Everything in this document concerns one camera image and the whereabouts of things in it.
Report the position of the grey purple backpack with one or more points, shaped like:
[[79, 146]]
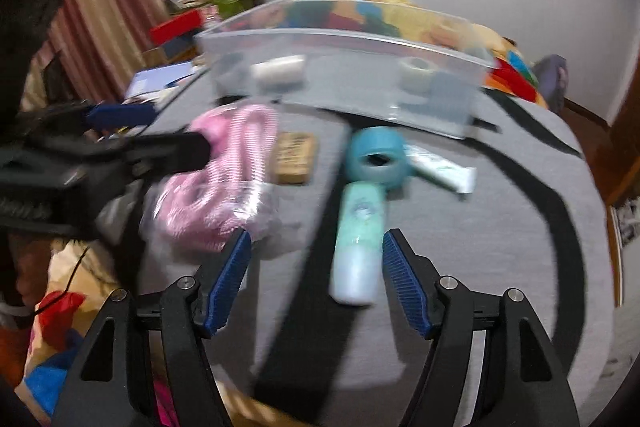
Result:
[[551, 73]]

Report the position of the blue tape roll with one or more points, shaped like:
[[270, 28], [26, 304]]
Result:
[[377, 155]]

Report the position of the white ointment tube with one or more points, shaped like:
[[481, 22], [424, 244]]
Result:
[[460, 180]]

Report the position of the red box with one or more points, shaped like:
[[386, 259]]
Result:
[[177, 26]]

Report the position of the colourful patchwork quilt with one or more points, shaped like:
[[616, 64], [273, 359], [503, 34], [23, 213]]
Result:
[[512, 75]]

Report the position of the mint green bottle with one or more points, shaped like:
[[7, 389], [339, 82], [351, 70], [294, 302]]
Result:
[[356, 268]]

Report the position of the small brown wooden block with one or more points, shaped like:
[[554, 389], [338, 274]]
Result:
[[294, 157]]

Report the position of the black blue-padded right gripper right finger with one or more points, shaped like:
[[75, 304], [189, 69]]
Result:
[[520, 378]]

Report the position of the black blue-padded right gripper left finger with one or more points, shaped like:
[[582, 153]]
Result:
[[111, 381]]

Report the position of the clear plastic storage box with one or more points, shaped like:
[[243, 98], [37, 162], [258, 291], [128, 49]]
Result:
[[352, 63]]

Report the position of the white tape roll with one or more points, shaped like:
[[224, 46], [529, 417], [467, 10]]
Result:
[[416, 75]]

